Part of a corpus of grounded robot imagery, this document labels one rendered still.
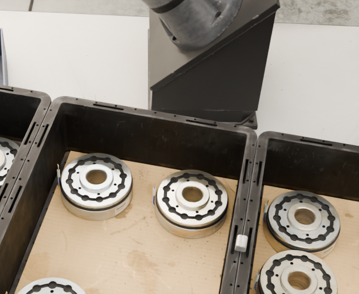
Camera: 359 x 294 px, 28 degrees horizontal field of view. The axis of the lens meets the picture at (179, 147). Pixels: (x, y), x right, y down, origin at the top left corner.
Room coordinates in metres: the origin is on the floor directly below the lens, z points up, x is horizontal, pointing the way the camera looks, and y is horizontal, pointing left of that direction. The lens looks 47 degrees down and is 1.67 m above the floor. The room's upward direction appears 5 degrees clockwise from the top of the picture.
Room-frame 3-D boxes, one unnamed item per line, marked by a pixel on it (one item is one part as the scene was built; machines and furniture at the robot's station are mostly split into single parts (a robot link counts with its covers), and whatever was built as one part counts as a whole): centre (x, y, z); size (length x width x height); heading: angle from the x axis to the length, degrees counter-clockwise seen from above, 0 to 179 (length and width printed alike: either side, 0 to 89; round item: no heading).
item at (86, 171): (0.67, 0.11, 0.86); 0.05 x 0.05 x 0.01
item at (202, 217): (0.66, -0.02, 0.86); 0.10 x 0.10 x 0.01
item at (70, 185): (0.67, 0.11, 0.86); 0.10 x 0.10 x 0.01
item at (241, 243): (0.53, -0.09, 0.94); 0.02 x 0.01 x 0.01; 173
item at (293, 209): (0.63, -0.18, 0.86); 0.05 x 0.05 x 0.01
